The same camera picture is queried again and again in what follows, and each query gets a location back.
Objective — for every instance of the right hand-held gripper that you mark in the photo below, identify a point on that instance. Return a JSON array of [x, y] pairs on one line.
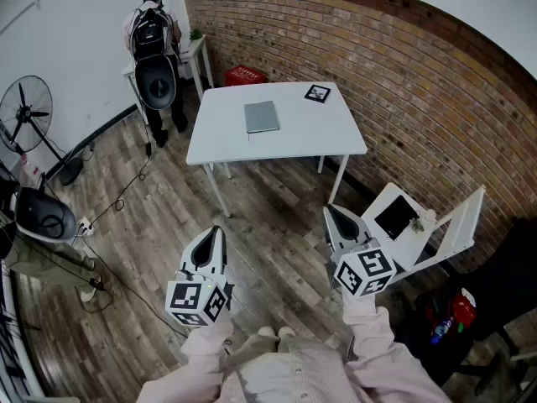
[[365, 273]]

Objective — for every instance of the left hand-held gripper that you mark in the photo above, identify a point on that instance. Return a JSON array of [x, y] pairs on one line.
[[189, 300]]

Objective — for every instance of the grey notebook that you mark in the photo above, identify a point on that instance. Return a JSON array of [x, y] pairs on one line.
[[262, 117]]

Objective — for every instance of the person's left forearm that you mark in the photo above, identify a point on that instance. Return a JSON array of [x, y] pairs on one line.
[[205, 351]]

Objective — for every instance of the person's right forearm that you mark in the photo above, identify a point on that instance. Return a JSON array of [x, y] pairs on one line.
[[369, 330]]

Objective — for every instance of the black tablet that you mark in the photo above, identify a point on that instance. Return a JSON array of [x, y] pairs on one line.
[[395, 217]]

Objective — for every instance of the small white potted sprig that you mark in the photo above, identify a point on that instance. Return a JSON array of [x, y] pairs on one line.
[[418, 225]]

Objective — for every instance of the person's left shoe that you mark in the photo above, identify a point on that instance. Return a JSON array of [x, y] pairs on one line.
[[266, 331]]

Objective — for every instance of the person's shoe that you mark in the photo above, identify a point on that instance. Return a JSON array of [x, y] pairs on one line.
[[286, 332], [266, 331]]

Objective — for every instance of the person's legs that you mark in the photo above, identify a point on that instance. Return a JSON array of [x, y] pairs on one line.
[[256, 346]]

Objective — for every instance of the person's right shoe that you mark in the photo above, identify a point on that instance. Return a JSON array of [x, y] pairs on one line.
[[286, 332]]

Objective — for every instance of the white table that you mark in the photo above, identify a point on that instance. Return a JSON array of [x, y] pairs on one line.
[[302, 132]]

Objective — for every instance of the white wooden chair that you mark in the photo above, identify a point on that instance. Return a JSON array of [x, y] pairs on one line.
[[457, 221]]

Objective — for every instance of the white power strip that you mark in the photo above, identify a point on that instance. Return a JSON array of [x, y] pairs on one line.
[[86, 227]]

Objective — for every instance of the blue bottle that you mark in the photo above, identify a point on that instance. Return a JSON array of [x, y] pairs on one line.
[[441, 330]]

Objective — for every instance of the red bag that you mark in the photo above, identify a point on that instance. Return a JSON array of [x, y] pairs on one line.
[[463, 309]]

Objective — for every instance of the black framed picture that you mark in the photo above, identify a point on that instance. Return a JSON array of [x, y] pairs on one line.
[[317, 93]]

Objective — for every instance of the person's torso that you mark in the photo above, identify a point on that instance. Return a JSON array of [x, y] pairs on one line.
[[302, 376]]

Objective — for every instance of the black shell chair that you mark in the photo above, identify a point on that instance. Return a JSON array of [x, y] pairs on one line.
[[46, 218], [155, 84]]

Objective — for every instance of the red box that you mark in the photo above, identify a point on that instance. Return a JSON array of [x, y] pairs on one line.
[[244, 76]]

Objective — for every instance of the white desk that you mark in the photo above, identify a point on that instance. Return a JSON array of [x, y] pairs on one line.
[[195, 53]]

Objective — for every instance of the white shelf rack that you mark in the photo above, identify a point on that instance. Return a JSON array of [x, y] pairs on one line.
[[12, 351]]

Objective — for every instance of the small green plant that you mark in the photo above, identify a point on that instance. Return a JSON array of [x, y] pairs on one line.
[[195, 35]]

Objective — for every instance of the black standing fan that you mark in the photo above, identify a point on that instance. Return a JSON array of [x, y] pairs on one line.
[[25, 113]]

